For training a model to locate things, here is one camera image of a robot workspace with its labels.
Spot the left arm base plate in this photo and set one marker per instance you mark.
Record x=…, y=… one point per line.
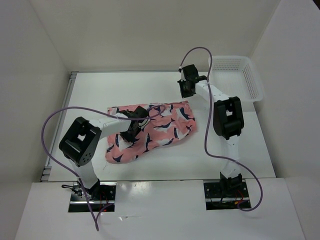
x=103, y=201

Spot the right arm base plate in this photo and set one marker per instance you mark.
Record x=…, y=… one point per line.
x=218, y=199

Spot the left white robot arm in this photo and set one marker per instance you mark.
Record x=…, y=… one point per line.
x=81, y=139

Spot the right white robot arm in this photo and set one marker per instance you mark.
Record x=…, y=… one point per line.
x=226, y=118

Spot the pink shark print shorts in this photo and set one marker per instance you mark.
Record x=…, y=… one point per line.
x=171, y=125

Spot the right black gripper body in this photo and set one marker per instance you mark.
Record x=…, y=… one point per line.
x=185, y=92

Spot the aluminium table edge rail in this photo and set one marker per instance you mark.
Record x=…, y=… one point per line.
x=61, y=116

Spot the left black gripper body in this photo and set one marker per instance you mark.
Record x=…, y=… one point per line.
x=130, y=136

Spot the white plastic basket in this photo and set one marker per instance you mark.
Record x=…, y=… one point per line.
x=236, y=76

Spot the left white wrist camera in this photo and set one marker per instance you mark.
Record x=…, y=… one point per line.
x=142, y=124

